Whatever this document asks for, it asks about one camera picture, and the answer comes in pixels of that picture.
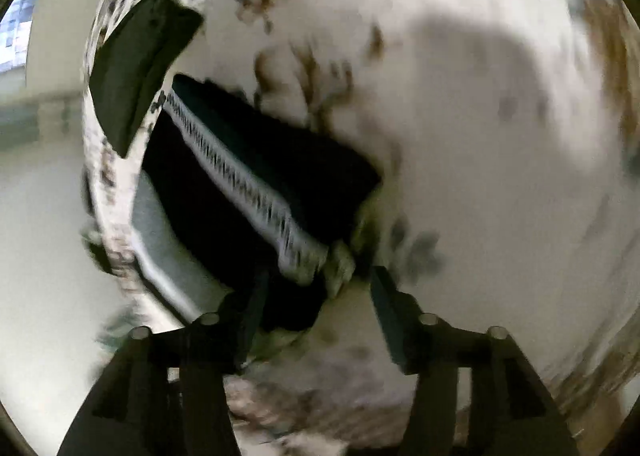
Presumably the window with white frame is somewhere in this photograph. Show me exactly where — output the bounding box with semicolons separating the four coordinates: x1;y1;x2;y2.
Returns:
0;0;37;73

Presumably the flat black storage box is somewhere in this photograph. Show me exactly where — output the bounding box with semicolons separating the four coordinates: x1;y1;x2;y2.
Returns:
89;0;203;157

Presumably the white floral bed sheet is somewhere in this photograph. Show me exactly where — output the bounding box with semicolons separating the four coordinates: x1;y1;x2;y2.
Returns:
82;0;639;455

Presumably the black patterned knit garment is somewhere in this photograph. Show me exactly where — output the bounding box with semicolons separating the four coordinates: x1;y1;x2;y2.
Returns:
132;74;381;333

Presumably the grey green curtain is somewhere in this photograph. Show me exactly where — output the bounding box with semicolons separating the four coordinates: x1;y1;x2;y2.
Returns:
1;94;82;153

